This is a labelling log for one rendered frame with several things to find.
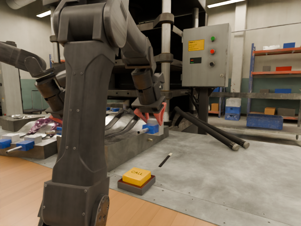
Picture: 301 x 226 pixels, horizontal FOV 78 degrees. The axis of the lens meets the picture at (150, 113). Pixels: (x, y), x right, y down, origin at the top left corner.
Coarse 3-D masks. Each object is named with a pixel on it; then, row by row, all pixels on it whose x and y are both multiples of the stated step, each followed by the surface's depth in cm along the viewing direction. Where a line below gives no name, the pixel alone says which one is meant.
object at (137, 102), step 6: (138, 90) 58; (144, 90) 57; (150, 90) 57; (138, 96) 59; (144, 96) 58; (150, 96) 58; (162, 96) 62; (138, 102) 62; (144, 102) 59; (150, 102) 59; (156, 102) 59; (162, 102) 60; (156, 108) 59
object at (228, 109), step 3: (225, 108) 580; (228, 108) 573; (231, 108) 569; (234, 108) 565; (237, 108) 560; (240, 108) 592; (225, 111) 578; (228, 111) 574; (231, 111) 570; (234, 111) 566; (237, 111) 562; (240, 111) 594
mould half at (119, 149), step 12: (108, 120) 93; (120, 120) 91; (108, 132) 80; (132, 132) 80; (108, 144) 62; (120, 144) 66; (132, 144) 73; (144, 144) 81; (108, 156) 61; (120, 156) 67; (132, 156) 74; (108, 168) 62
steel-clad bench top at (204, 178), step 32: (0, 128) 124; (32, 160) 72; (160, 160) 72; (192, 160) 72; (224, 160) 72; (256, 160) 72; (288, 160) 72; (128, 192) 50; (160, 192) 50; (192, 192) 50; (224, 192) 50; (256, 192) 50; (288, 192) 50; (224, 224) 39; (256, 224) 39; (288, 224) 39
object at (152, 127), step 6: (150, 120) 66; (156, 120) 65; (144, 126) 63; (150, 126) 62; (156, 126) 64; (162, 126) 67; (138, 132) 59; (144, 132) 60; (150, 132) 62; (156, 132) 64; (162, 132) 67
